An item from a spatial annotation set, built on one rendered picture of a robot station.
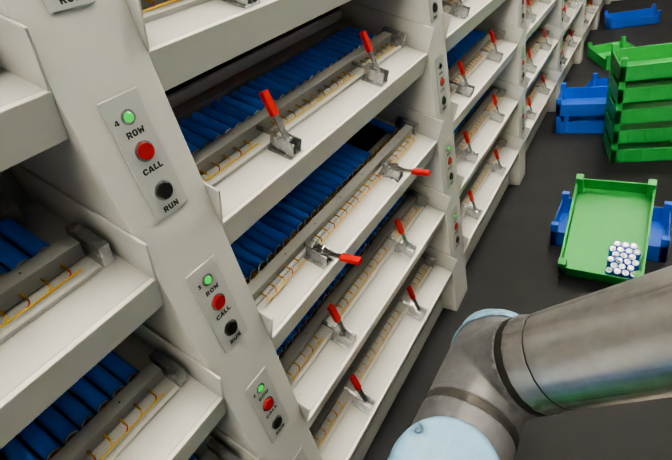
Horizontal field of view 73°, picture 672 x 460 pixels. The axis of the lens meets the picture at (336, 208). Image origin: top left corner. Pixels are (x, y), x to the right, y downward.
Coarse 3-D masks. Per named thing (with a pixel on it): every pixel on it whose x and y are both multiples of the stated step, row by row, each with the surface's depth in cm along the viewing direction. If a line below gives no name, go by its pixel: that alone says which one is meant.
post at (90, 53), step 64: (0, 0) 32; (64, 64) 36; (128, 64) 40; (64, 192) 46; (128, 192) 42; (192, 192) 47; (192, 256) 49; (192, 320) 50; (256, 320) 58; (256, 448) 62
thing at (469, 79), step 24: (480, 24) 150; (504, 24) 146; (456, 48) 135; (480, 48) 136; (504, 48) 143; (456, 72) 122; (480, 72) 129; (456, 96) 117; (480, 96) 126; (456, 120) 110
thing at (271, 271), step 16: (400, 144) 97; (384, 160) 92; (368, 176) 87; (352, 192) 83; (336, 208) 79; (352, 208) 81; (320, 224) 75; (304, 240) 72; (288, 256) 69; (272, 272) 67; (256, 288) 65
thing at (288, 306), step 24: (384, 120) 105; (408, 120) 101; (432, 120) 99; (408, 144) 99; (432, 144) 100; (408, 168) 93; (384, 192) 86; (360, 216) 81; (384, 216) 88; (336, 240) 76; (360, 240) 80; (312, 264) 72; (336, 264) 73; (288, 288) 68; (312, 288) 68; (264, 312) 65; (288, 312) 65
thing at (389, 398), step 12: (504, 180) 171; (492, 204) 161; (480, 228) 153; (468, 252) 145; (432, 312) 124; (432, 324) 126; (420, 336) 119; (420, 348) 120; (408, 360) 114; (408, 372) 115; (396, 384) 110; (384, 408) 106; (372, 420) 101; (372, 432) 102; (360, 444) 98; (360, 456) 98
